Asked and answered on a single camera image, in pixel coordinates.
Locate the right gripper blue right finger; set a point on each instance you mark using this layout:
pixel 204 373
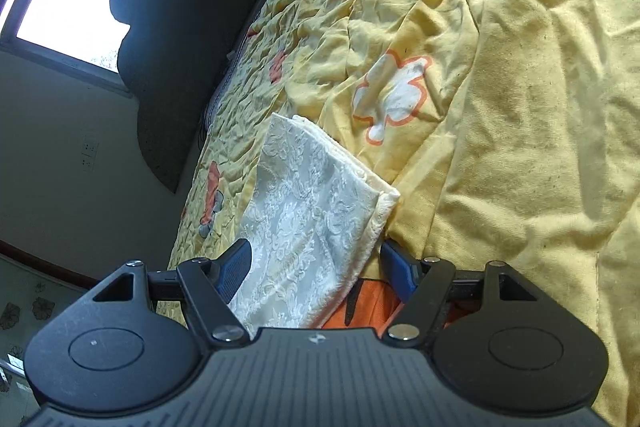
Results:
pixel 423 288

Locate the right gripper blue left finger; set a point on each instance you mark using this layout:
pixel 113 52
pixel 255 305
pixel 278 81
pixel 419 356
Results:
pixel 208 286

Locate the white cream pants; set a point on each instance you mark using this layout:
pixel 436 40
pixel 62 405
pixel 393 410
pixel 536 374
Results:
pixel 315 217

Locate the glass wardrobe sliding door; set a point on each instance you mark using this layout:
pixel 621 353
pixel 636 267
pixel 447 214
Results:
pixel 28 301

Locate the yellow floral bed quilt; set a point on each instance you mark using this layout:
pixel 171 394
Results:
pixel 510 128

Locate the dark scalloped headboard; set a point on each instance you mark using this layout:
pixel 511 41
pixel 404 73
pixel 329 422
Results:
pixel 169 60

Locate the white wall socket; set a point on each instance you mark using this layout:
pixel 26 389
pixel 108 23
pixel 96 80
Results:
pixel 88 153

